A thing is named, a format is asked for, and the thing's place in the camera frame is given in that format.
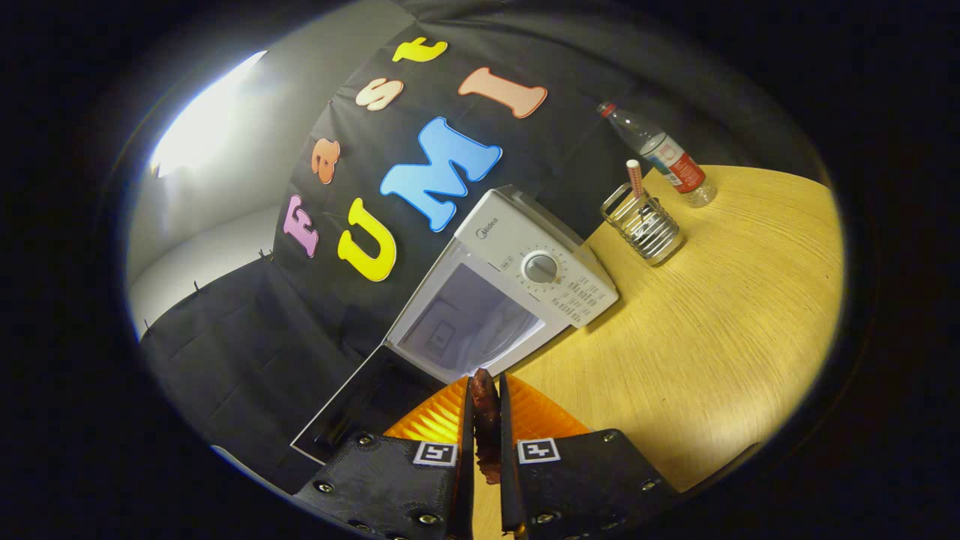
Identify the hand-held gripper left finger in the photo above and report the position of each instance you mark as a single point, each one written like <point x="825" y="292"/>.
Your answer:
<point x="463" y="465"/>

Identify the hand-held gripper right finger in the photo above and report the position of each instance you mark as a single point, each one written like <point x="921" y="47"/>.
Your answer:
<point x="510" y="480"/>

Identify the dark red meat slice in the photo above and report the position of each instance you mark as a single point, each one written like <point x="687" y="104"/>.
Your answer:
<point x="486" y="420"/>

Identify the white toaster oven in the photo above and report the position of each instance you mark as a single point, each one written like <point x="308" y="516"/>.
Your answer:
<point x="525" y="262"/>

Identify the black backdrop cloth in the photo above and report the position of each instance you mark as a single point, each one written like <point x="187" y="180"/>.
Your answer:
<point x="247" y="360"/>

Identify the red white striped straw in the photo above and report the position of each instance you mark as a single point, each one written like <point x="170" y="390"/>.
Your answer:
<point x="635" y="178"/>

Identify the clear plastic water bottle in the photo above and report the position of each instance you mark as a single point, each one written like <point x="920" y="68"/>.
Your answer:
<point x="667" y="159"/>

